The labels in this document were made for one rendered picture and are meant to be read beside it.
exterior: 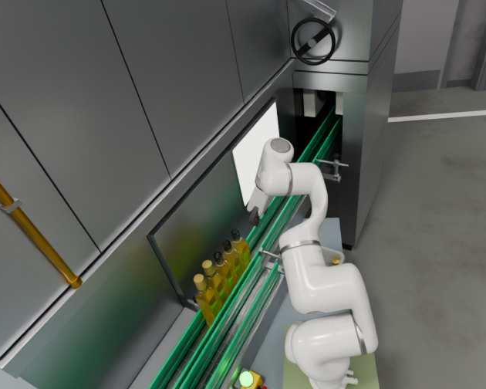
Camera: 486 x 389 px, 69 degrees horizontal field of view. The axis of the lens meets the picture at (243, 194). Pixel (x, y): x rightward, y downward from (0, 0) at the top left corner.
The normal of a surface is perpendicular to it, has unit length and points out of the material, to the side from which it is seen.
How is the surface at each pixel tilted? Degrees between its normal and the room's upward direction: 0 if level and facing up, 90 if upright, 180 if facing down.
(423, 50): 90
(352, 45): 90
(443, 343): 0
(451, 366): 0
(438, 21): 90
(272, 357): 0
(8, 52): 90
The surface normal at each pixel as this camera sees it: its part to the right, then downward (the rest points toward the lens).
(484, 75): -0.11, 0.68
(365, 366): -0.13, -0.70
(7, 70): 0.86, 0.22
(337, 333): -0.27, -0.44
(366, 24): -0.48, 0.65
